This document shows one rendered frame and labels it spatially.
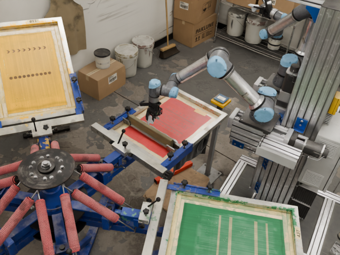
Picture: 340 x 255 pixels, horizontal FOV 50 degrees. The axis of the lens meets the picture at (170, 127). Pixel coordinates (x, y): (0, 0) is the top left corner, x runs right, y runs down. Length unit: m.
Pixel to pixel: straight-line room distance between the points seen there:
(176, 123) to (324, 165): 1.10
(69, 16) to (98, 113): 1.14
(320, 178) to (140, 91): 2.74
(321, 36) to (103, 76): 2.89
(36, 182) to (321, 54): 1.76
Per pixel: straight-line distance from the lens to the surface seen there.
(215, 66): 2.14
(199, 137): 2.70
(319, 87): 2.48
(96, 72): 4.65
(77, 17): 4.47
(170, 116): 2.91
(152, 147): 2.63
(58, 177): 2.02
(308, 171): 2.82
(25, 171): 2.09
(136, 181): 3.67
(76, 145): 4.09
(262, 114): 2.28
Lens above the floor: 2.79
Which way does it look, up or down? 41 degrees down
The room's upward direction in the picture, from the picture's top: 4 degrees clockwise
